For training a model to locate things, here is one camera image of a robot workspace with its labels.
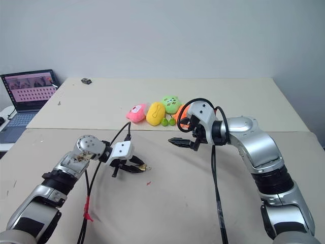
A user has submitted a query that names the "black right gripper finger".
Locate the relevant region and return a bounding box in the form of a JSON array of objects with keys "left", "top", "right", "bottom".
[
  {"left": 174, "top": 142, "right": 199, "bottom": 153},
  {"left": 168, "top": 137, "right": 194, "bottom": 146}
]

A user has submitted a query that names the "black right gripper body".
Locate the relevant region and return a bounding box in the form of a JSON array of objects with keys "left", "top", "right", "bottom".
[{"left": 187, "top": 115, "right": 212, "bottom": 153}]

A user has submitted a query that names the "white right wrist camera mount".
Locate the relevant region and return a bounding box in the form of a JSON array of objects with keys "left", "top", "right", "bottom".
[{"left": 187, "top": 101, "right": 217, "bottom": 146}]

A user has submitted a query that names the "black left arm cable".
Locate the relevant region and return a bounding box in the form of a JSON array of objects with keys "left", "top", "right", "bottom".
[{"left": 77, "top": 121, "right": 133, "bottom": 244}]

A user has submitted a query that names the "orange plush toy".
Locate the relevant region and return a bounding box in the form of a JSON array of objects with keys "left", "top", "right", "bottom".
[{"left": 173, "top": 104, "right": 194, "bottom": 130}]

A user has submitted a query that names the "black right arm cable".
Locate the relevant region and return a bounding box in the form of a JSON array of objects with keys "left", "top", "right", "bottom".
[{"left": 177, "top": 97, "right": 231, "bottom": 244}]

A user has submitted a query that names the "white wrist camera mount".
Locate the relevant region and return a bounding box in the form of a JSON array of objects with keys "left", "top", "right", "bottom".
[
  {"left": 104, "top": 141, "right": 135, "bottom": 167},
  {"left": 187, "top": 101, "right": 217, "bottom": 146}
]

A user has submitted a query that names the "green plush toy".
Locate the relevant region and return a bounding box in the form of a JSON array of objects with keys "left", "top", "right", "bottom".
[{"left": 160, "top": 95, "right": 182, "bottom": 115}]

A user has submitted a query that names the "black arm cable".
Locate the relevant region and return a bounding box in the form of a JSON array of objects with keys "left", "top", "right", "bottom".
[
  {"left": 77, "top": 121, "right": 133, "bottom": 244},
  {"left": 177, "top": 97, "right": 231, "bottom": 244}
]

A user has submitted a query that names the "red tape on cable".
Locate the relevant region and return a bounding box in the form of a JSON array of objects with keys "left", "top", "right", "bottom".
[{"left": 83, "top": 195, "right": 94, "bottom": 223}]

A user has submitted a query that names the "yellow plush toy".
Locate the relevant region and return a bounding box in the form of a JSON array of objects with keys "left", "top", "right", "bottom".
[{"left": 145, "top": 102, "right": 168, "bottom": 127}]

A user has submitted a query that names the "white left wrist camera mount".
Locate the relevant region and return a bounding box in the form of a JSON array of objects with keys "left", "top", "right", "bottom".
[{"left": 104, "top": 141, "right": 135, "bottom": 167}]

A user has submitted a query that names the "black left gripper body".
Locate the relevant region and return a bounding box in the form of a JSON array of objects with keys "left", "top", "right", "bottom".
[{"left": 107, "top": 158, "right": 133, "bottom": 178}]

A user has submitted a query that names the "open laptop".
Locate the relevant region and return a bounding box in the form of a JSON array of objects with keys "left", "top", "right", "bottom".
[{"left": 0, "top": 69, "right": 60, "bottom": 144}]

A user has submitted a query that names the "grey rounded shape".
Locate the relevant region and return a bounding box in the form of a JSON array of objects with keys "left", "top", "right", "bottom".
[{"left": 273, "top": 233, "right": 322, "bottom": 244}]

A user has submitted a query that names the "pink plush toy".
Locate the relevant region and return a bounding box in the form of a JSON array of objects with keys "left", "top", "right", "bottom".
[{"left": 126, "top": 102, "right": 151, "bottom": 124}]

